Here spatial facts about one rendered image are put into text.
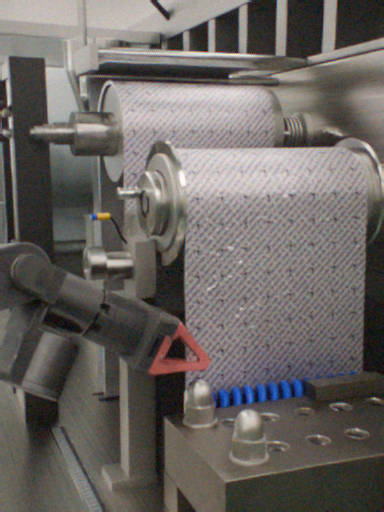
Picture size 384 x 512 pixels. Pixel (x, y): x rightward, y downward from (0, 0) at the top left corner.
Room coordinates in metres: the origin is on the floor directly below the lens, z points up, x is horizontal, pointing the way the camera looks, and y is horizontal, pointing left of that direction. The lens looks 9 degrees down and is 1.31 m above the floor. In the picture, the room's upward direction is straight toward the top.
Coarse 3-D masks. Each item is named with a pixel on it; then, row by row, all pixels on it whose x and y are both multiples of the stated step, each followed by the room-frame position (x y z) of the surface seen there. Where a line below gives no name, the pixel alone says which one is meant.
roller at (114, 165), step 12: (108, 96) 1.08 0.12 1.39; (108, 108) 1.09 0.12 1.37; (276, 108) 1.10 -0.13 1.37; (120, 120) 1.03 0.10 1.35; (276, 120) 1.09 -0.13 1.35; (120, 132) 1.03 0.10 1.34; (276, 132) 1.09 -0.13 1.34; (120, 144) 1.03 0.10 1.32; (276, 144) 1.09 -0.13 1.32; (120, 156) 1.03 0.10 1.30; (108, 168) 1.10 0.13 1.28; (120, 168) 1.03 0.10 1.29; (120, 180) 1.05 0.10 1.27
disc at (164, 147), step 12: (156, 144) 0.84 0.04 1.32; (168, 144) 0.80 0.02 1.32; (168, 156) 0.80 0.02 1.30; (180, 168) 0.77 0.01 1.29; (180, 180) 0.77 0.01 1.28; (180, 192) 0.77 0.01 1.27; (180, 204) 0.77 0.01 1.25; (180, 216) 0.77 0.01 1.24; (180, 228) 0.77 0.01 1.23; (180, 240) 0.77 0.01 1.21; (156, 252) 0.85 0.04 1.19; (168, 252) 0.81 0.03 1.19; (168, 264) 0.81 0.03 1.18
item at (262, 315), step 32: (192, 256) 0.77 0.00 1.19; (224, 256) 0.79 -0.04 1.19; (256, 256) 0.80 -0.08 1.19; (288, 256) 0.82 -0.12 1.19; (320, 256) 0.83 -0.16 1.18; (352, 256) 0.85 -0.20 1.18; (192, 288) 0.77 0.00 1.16; (224, 288) 0.79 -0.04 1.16; (256, 288) 0.80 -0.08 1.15; (288, 288) 0.82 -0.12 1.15; (320, 288) 0.83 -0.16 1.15; (352, 288) 0.85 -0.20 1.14; (192, 320) 0.77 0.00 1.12; (224, 320) 0.79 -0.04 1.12; (256, 320) 0.80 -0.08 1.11; (288, 320) 0.82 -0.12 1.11; (320, 320) 0.83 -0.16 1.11; (352, 320) 0.85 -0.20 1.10; (192, 352) 0.77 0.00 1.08; (224, 352) 0.79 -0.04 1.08; (256, 352) 0.80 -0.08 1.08; (288, 352) 0.82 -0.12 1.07; (320, 352) 0.84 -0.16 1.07; (352, 352) 0.85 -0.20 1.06; (224, 384) 0.79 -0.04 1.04
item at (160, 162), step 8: (152, 160) 0.84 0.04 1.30; (160, 160) 0.82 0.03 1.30; (168, 160) 0.80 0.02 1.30; (360, 160) 0.89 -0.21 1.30; (152, 168) 0.85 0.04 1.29; (160, 168) 0.82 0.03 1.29; (168, 168) 0.79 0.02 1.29; (168, 176) 0.79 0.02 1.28; (368, 176) 0.87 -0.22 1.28; (168, 184) 0.79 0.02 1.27; (368, 184) 0.87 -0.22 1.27; (176, 192) 0.78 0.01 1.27; (368, 192) 0.87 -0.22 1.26; (176, 200) 0.77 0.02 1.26; (368, 200) 0.86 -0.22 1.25; (176, 208) 0.77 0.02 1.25; (368, 208) 0.87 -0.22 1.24; (176, 216) 0.78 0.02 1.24; (368, 216) 0.87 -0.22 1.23; (168, 224) 0.79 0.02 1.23; (176, 224) 0.78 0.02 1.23; (168, 232) 0.79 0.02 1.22; (160, 240) 0.82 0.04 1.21; (168, 240) 0.79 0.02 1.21; (160, 248) 0.82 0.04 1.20; (168, 248) 0.80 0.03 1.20
